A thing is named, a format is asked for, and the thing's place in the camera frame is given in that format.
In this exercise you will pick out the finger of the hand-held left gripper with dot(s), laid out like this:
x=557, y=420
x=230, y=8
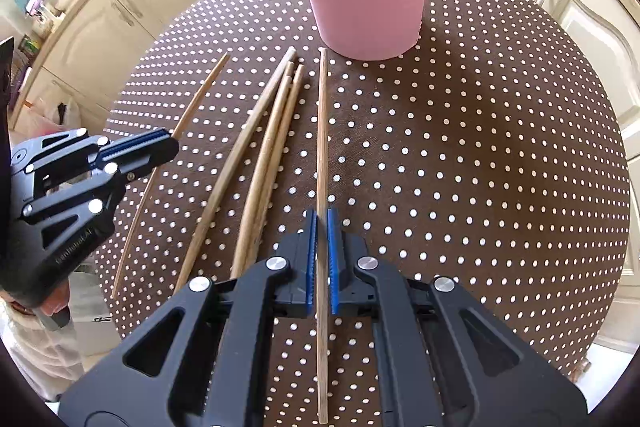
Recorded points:
x=150, y=159
x=135, y=140

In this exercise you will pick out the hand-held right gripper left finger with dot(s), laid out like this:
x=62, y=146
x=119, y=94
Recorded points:
x=311, y=257

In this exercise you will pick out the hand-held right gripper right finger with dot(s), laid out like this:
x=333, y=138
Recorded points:
x=334, y=257

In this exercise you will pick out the wooden chopstick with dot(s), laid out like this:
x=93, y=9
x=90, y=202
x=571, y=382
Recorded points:
x=321, y=132
x=276, y=117
x=288, y=117
x=200, y=99
x=240, y=154

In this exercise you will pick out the person's left forearm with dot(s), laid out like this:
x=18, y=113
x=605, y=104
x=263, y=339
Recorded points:
x=40, y=352

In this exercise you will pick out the person's left hand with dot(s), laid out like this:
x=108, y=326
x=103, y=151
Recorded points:
x=56, y=299

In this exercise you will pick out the white box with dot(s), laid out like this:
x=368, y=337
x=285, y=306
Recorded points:
x=95, y=332

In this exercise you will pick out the white plastic bag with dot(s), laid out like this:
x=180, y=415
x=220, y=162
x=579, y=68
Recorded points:
x=45, y=107

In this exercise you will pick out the brown polka dot tablecloth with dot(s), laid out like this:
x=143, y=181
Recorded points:
x=475, y=157

